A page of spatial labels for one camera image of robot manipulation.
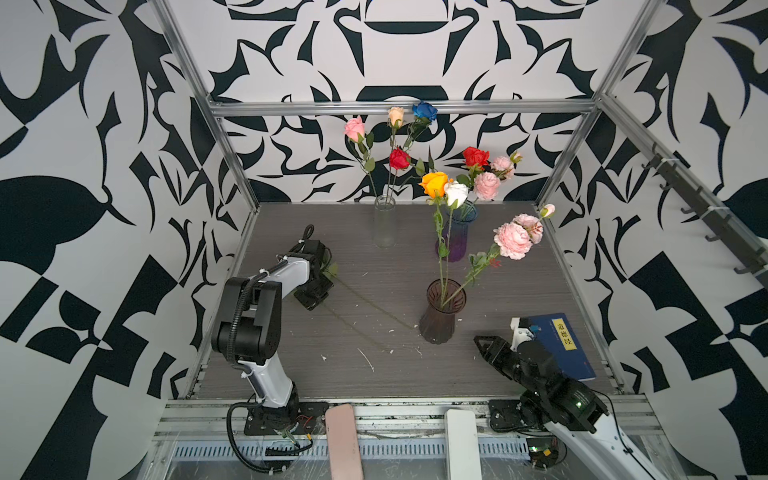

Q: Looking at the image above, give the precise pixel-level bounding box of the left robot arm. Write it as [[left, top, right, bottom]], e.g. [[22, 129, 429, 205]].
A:
[[210, 224, 333, 475]]

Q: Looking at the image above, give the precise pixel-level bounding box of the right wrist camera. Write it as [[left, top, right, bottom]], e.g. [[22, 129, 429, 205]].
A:
[[510, 317, 535, 351]]

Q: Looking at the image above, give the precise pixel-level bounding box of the pink rose stem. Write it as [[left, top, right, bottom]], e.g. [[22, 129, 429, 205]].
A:
[[344, 117, 379, 200]]

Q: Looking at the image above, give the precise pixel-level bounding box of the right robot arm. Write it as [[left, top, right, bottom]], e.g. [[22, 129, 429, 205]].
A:
[[474, 335, 666, 479]]

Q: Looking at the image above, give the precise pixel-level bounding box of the white pad on rail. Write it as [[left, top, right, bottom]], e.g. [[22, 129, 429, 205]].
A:
[[445, 409, 482, 480]]

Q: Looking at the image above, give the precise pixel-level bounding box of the clear glass vase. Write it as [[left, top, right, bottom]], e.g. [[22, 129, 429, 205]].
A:
[[373, 195, 397, 249]]

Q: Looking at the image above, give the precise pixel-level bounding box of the cream peach rose stem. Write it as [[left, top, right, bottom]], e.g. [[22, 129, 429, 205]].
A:
[[386, 107, 405, 199]]

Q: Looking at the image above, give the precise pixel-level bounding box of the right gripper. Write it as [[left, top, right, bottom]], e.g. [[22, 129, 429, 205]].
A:
[[473, 334, 547, 401]]

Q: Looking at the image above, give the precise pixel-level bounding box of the orange rose stem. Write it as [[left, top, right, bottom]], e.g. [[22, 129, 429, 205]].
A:
[[420, 172, 450, 300]]

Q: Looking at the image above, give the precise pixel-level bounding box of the small circuit board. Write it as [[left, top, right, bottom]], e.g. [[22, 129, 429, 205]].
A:
[[526, 436, 568, 471]]

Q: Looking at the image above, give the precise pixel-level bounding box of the pink spray roses bunch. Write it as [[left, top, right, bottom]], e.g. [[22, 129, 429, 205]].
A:
[[473, 152, 523, 201]]

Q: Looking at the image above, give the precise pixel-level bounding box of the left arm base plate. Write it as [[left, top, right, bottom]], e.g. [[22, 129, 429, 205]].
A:
[[243, 402, 330, 436]]

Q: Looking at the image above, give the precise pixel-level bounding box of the white rose stem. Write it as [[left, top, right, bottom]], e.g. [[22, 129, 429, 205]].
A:
[[443, 178, 469, 286]]

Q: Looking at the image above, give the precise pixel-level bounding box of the red rose stem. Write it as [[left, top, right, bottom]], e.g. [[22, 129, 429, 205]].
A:
[[457, 147, 491, 193], [389, 147, 434, 187]]

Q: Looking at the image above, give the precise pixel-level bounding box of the pink pad on rail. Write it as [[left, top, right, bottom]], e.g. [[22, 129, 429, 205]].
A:
[[325, 404, 364, 480]]

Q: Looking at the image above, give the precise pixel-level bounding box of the blue rose stem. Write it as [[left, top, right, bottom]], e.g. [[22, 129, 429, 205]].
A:
[[386, 101, 440, 204]]

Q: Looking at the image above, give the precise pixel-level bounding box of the blue purple glass vase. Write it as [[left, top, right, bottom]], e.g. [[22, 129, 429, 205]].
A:
[[440, 201, 478, 263]]

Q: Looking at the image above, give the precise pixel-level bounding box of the blue book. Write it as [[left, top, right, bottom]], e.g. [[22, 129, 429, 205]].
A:
[[526, 313, 596, 381]]

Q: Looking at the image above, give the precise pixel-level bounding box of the dark pink glass vase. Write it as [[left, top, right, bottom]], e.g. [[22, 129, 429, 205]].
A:
[[418, 279, 467, 344]]

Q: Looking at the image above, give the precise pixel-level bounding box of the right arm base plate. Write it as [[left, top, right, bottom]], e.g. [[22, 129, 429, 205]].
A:
[[488, 398, 548, 433]]

